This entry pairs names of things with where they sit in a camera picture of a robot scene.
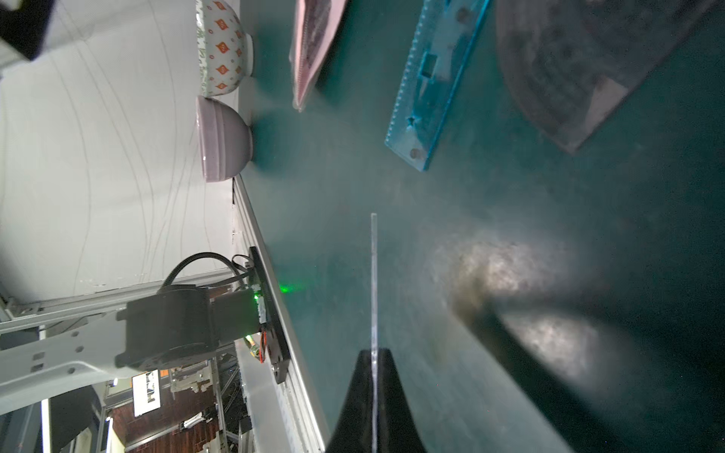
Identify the patterned ceramic bowl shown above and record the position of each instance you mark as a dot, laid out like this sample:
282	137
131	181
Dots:
225	51

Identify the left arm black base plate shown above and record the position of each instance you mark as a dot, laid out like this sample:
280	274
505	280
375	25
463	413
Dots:
278	351

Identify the clear triangle set square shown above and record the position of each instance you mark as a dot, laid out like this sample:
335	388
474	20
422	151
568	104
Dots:
374	352

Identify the plain purple bowl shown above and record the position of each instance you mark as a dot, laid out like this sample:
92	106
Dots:
225	140

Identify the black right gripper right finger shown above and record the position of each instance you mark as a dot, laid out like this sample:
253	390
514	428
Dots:
396	428

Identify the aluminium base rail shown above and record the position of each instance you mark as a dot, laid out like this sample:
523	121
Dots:
285	413

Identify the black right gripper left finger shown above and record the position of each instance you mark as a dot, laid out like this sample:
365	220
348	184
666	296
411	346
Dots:
353	432

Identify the blue transparent straight ruler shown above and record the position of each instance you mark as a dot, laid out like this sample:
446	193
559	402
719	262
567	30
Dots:
445	35

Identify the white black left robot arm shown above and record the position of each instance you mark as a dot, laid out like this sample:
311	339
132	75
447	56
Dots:
171	329

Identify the clear protractor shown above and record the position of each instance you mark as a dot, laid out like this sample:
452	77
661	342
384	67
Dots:
570	64

